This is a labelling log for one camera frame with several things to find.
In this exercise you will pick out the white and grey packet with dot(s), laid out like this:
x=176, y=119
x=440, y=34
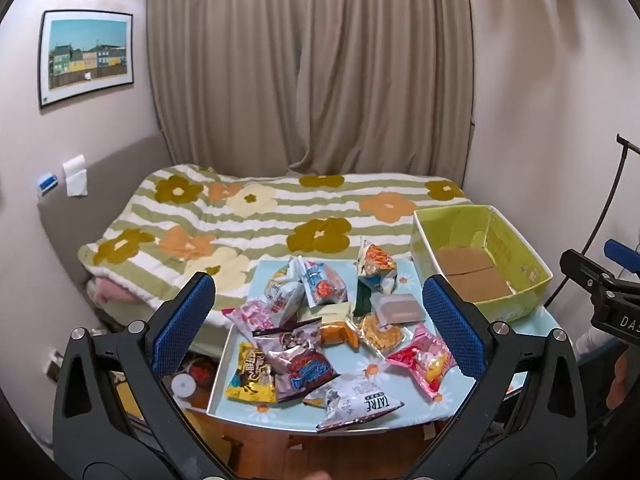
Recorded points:
x=357, y=397

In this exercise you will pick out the small blue and white box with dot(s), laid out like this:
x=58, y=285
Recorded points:
x=48, y=183

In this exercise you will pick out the beige curtain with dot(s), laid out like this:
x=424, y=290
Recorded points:
x=310, y=60

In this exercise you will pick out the beige padded headboard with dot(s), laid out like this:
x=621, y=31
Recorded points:
x=120, y=175

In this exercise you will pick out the pink pillow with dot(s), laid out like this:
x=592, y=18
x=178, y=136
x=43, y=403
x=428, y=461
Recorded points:
x=115, y=292

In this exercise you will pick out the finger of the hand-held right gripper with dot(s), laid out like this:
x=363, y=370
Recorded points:
x=582, y=270
x=621, y=251

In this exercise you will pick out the clear packet of yellow snacks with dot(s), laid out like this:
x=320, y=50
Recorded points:
x=380, y=335

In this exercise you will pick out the white packet with blue print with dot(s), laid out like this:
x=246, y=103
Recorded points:
x=325, y=285

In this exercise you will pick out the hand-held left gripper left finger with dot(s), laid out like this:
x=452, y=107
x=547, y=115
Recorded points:
x=184, y=322

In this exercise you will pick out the floral striped blanket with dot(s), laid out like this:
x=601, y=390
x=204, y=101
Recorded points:
x=280, y=215

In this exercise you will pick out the mauve cookie packet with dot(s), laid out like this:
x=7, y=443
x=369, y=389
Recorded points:
x=300, y=365

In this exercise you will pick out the white packet with red print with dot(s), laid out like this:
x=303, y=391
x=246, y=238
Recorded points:
x=282, y=300

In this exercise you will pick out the pink and red packet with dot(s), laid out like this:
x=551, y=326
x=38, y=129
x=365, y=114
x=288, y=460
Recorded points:
x=425, y=360

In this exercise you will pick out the white tape roll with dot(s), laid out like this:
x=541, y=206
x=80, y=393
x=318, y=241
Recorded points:
x=182, y=386

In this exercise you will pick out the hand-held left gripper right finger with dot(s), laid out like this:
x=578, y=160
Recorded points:
x=454, y=327

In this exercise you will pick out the framed picture of houses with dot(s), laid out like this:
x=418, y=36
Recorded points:
x=85, y=55

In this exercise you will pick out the red round object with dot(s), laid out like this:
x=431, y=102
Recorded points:
x=202, y=370

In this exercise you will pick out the dark green packet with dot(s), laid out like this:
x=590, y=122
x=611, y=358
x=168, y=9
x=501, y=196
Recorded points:
x=361, y=302

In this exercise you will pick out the pink and white candy packet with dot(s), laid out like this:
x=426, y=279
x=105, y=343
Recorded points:
x=247, y=317

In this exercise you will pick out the daisy print blue tablecloth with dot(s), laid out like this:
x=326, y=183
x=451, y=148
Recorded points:
x=295, y=416

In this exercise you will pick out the green cardboard box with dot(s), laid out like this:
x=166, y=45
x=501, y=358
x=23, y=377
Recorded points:
x=430, y=240

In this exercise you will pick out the person's right hand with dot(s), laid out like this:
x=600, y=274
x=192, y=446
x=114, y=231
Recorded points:
x=621, y=380

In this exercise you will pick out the beige and brown packet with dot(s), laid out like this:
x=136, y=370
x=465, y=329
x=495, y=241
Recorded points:
x=400, y=309

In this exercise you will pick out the pale yellow and orange packet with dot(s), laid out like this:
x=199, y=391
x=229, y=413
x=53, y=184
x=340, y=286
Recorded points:
x=325, y=316

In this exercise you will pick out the orange and white noodle packet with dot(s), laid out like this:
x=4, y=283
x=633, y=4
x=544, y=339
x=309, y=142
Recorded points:
x=377, y=265

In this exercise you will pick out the white tissue paper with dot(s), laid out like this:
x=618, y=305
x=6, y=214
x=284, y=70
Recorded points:
x=76, y=180

